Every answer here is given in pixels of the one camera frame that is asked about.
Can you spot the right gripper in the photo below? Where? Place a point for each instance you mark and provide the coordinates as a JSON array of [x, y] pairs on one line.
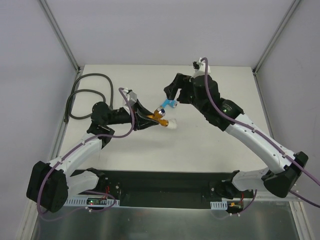
[[183, 90]]

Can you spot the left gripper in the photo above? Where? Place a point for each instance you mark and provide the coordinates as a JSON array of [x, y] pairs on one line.
[[135, 116]]

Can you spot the orange water faucet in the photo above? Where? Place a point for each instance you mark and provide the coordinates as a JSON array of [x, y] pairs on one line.
[[158, 116]]

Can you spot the white elbow pipe fitting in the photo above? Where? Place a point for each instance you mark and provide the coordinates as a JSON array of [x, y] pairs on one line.
[[172, 124]]

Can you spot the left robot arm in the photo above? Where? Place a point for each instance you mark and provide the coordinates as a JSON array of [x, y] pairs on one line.
[[52, 183]]

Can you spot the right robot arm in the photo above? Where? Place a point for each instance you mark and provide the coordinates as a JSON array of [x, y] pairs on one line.
[[283, 166]]

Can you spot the blue water faucet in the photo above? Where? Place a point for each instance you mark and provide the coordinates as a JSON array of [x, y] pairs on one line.
[[171, 103]]

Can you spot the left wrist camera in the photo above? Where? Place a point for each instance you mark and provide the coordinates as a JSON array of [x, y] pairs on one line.
[[130, 97]]

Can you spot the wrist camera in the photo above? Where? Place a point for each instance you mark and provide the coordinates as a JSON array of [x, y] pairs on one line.
[[199, 67], [130, 97]]

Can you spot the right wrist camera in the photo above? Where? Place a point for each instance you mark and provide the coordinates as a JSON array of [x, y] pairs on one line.
[[199, 67]]

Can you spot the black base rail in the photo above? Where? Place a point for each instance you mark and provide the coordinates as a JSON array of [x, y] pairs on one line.
[[156, 189]]

